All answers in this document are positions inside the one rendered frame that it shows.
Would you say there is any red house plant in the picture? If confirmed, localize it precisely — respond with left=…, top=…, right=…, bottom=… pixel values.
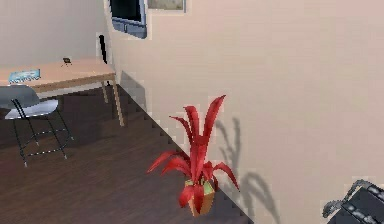
left=146, top=94, right=240, bottom=214

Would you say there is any orange and green plant pot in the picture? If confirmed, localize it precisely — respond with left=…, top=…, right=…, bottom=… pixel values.
left=184, top=179, right=216, bottom=218

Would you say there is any black stick-shaped object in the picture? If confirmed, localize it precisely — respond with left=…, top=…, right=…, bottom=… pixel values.
left=98, top=34, right=108, bottom=65

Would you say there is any light wooden table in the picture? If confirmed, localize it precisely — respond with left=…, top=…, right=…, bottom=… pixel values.
left=0, top=59, right=126, bottom=128

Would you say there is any grey chair with black legs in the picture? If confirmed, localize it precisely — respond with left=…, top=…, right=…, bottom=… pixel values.
left=0, top=84, right=74, bottom=168

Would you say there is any blue book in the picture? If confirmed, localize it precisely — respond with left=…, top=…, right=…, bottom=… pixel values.
left=7, top=68, right=42, bottom=84

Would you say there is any black and grey furniture piece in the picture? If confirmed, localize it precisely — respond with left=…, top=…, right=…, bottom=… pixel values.
left=321, top=179, right=384, bottom=224

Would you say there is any framed wall picture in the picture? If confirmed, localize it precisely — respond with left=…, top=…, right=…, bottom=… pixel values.
left=147, top=0, right=187, bottom=14

